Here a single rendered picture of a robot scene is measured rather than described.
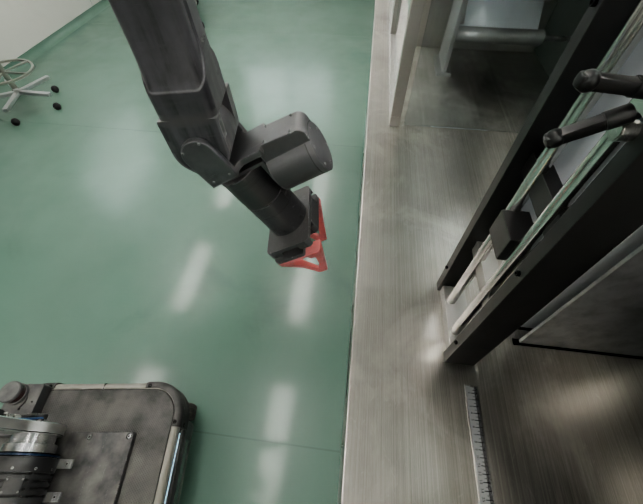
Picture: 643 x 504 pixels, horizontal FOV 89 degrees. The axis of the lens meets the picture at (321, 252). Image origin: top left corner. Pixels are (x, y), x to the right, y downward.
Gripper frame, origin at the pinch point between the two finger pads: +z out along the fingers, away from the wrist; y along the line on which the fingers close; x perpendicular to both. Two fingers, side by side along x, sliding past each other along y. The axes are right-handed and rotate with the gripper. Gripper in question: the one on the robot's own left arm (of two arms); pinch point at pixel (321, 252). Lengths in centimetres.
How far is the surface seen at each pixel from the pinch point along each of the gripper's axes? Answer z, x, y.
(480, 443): 24.5, -13.4, -25.1
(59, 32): -47, 287, 364
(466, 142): 33, -29, 49
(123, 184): 28, 162, 132
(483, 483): 24.0, -12.5, -30.0
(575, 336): 28.7, -31.5, -10.6
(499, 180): -0.5, -26.6, 1.2
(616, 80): -19.3, -31.3, -11.0
